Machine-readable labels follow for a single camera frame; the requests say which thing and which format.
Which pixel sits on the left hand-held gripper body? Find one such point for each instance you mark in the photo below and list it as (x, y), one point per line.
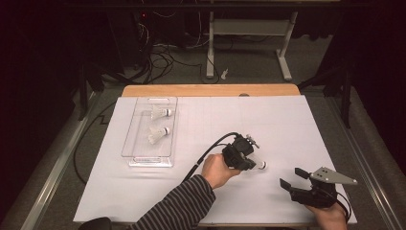
(237, 155)

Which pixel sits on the wooden table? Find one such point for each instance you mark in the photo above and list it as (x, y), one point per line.
(207, 90)

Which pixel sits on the clear plastic tray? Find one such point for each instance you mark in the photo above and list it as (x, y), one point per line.
(140, 143)

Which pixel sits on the white metal desk frame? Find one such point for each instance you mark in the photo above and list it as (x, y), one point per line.
(249, 27)

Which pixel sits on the small dark round object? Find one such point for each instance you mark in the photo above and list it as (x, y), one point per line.
(244, 95)

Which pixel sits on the black metal stand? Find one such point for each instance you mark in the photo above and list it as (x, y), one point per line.
(83, 96)
(346, 102)

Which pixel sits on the white feather shuttlecock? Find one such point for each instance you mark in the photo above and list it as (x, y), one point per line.
(156, 135)
(262, 165)
(159, 112)

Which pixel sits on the small white floor object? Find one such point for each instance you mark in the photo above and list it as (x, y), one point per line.
(224, 75)

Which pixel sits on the white table mat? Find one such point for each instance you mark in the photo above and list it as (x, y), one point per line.
(223, 201)

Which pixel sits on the person's right hand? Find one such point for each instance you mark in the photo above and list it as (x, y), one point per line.
(332, 220)

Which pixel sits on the aluminium floor rail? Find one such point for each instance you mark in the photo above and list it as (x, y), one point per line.
(367, 166)
(57, 166)

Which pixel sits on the person's left hand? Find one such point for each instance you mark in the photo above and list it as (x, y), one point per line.
(217, 171)

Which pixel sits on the black computer tower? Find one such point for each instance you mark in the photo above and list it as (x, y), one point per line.
(127, 38)

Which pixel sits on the dark rounded object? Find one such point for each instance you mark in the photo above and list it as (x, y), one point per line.
(95, 224)

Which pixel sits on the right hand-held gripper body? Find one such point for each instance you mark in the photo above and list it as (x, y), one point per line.
(319, 195)

